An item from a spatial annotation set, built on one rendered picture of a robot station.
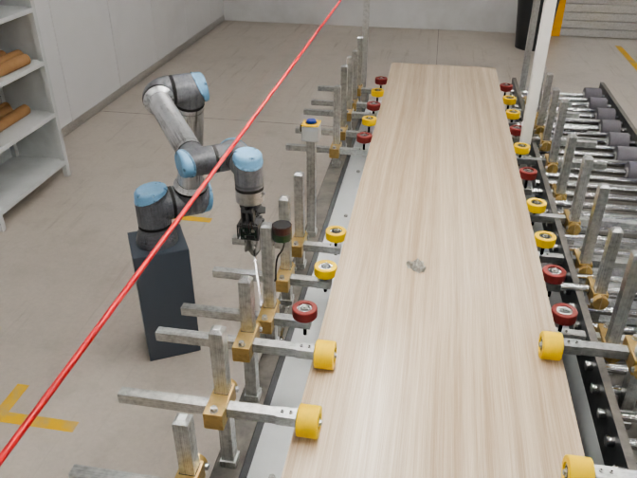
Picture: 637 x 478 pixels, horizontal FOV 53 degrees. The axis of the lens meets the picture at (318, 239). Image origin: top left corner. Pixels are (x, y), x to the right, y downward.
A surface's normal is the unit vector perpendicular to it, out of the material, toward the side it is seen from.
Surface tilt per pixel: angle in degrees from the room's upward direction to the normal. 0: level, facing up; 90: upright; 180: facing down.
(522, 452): 0
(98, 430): 0
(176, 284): 90
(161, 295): 90
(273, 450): 0
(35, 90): 90
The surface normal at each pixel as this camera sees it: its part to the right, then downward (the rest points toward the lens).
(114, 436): 0.00, -0.86
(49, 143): -0.18, 0.51
